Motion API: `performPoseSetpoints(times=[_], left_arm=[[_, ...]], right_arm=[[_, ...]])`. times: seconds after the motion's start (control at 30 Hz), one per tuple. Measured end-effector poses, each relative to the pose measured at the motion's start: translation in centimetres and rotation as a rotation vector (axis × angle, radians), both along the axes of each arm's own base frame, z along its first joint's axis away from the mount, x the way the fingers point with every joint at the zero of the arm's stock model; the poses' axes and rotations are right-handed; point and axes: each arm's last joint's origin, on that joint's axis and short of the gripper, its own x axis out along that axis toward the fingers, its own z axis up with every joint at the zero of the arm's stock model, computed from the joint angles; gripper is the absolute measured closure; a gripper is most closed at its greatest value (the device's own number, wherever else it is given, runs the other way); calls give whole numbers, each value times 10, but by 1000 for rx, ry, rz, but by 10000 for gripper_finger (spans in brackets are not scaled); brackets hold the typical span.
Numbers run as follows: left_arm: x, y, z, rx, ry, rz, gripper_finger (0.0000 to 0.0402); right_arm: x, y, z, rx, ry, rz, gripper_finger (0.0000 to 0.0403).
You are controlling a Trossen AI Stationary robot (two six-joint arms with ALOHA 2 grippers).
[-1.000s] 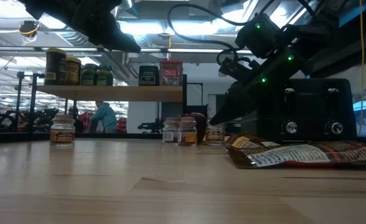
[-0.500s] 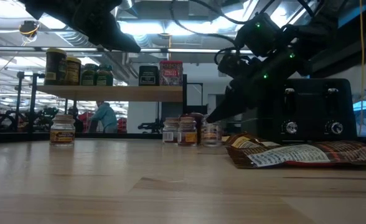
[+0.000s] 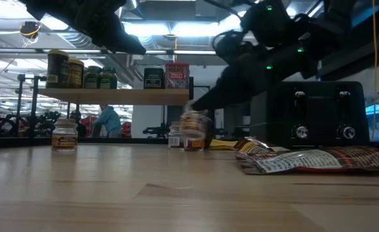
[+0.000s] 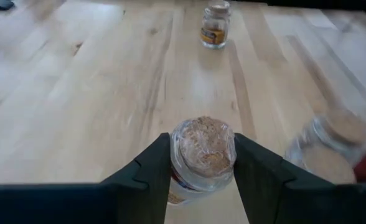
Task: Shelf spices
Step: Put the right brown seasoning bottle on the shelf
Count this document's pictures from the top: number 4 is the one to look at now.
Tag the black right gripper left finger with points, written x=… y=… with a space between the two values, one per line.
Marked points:
x=77 y=205

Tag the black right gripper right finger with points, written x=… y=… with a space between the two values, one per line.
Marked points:
x=295 y=205

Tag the small cork-topped glass jar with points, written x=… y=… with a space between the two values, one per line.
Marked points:
x=204 y=146
x=329 y=146
x=215 y=28

